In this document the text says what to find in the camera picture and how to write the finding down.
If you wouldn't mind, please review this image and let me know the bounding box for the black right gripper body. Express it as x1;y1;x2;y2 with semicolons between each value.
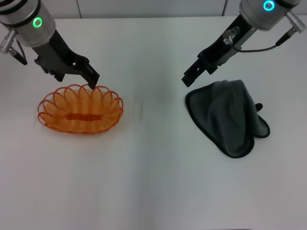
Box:
198;14;257;75

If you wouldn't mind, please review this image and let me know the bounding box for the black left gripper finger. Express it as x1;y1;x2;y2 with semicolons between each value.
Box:
85;62;100;84
80;69;97;90

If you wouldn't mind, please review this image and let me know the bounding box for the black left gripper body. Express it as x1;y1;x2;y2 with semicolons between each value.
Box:
32;30;91;82

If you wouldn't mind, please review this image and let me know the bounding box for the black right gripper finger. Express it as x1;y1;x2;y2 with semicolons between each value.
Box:
181;58;207;87
206;63;221;75

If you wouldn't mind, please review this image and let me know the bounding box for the orange woven plastic basket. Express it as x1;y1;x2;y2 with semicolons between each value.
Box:
37;83;125;135

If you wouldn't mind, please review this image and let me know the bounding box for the grey towel with black trim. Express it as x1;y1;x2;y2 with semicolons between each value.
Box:
185;79;271;159

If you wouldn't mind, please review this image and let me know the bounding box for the clear plug on right gripper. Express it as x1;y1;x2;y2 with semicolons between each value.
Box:
222;27;240;45

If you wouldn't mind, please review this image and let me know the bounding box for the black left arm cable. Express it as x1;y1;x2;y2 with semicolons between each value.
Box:
9;39;28;66

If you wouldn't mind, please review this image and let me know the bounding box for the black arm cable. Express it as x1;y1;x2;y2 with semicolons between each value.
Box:
9;39;28;66
231;27;297;52

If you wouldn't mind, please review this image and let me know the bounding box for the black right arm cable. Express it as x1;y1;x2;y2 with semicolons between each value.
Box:
231;27;297;52

